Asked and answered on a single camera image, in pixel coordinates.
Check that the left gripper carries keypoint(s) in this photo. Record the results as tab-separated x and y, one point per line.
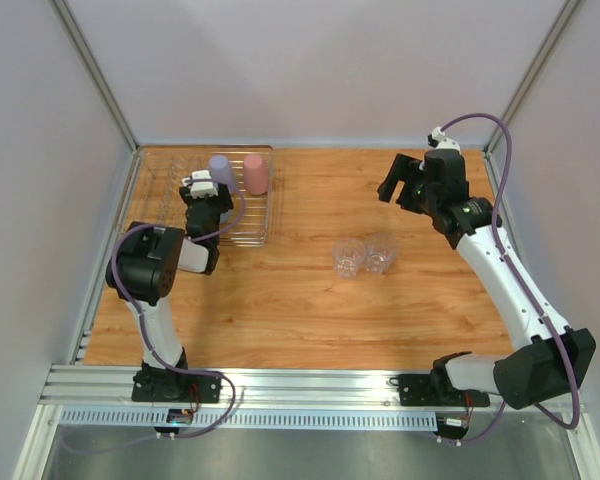
224	203

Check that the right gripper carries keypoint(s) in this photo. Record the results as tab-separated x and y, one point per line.
410	181

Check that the purple plastic cup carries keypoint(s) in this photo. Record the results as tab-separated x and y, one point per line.
221	172

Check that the pink plastic cup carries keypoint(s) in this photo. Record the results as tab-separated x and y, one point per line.
255	174

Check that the blue plastic cup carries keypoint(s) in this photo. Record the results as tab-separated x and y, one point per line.
225	217

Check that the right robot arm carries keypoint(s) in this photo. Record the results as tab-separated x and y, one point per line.
549	357

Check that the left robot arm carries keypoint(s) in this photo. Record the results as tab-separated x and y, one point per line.
142	270

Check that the right clear glass tumbler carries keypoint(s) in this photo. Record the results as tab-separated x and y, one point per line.
381	249

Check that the clear glass tumbler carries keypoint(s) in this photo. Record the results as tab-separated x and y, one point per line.
381	249
349	256

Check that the left clear glass tumbler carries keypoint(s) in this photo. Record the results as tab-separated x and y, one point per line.
349	256

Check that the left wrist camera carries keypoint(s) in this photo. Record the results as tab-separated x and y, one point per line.
199	184

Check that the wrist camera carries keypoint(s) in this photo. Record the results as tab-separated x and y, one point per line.
199	184
437	139

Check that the clear wire dish rack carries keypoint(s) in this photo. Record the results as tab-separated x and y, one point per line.
152	195

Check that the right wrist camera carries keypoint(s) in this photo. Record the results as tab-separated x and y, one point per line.
437	139

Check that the right aluminium corner post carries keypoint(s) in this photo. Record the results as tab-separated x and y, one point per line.
561	23

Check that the aluminium corner post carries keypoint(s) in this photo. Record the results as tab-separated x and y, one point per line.
67	19
561	23

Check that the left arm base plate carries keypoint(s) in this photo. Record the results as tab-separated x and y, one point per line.
165	386

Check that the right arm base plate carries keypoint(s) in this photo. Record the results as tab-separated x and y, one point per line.
420	390

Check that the slotted cable duct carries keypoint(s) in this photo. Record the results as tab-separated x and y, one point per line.
383	420

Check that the left aluminium corner post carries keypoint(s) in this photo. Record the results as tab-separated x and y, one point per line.
67	19

